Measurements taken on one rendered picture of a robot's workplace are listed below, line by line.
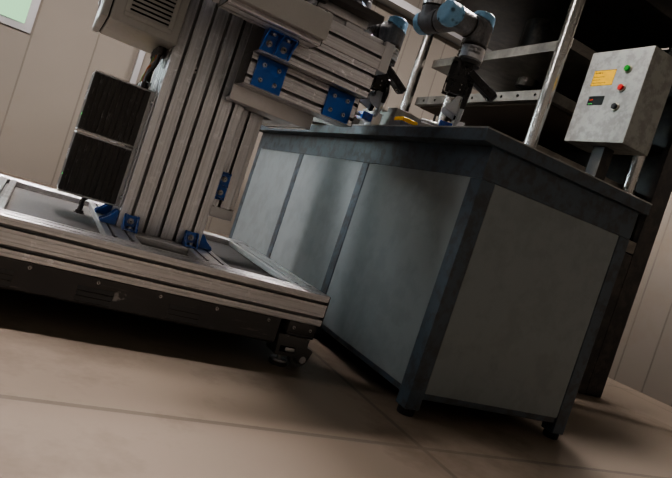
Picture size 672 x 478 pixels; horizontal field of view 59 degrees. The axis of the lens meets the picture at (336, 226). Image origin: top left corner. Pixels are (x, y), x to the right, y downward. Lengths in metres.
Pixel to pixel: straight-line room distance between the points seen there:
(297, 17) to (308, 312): 0.79
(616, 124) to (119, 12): 1.87
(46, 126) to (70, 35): 0.66
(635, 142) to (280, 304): 1.60
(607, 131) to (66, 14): 3.63
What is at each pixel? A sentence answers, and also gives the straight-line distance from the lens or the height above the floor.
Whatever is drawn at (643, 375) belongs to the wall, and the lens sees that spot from 4.26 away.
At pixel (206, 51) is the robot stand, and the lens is 1.83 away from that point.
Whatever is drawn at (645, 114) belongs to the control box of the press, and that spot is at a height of 1.21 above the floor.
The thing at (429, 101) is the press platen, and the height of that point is 1.26.
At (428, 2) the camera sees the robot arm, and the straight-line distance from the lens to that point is 2.02.
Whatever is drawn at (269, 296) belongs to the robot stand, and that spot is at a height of 0.19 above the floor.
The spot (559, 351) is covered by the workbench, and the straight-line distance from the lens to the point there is 1.97.
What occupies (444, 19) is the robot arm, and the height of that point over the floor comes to 1.11.
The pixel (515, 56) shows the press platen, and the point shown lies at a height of 1.49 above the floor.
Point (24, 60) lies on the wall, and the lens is 4.74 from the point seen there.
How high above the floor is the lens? 0.46
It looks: 1 degrees down
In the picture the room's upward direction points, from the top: 18 degrees clockwise
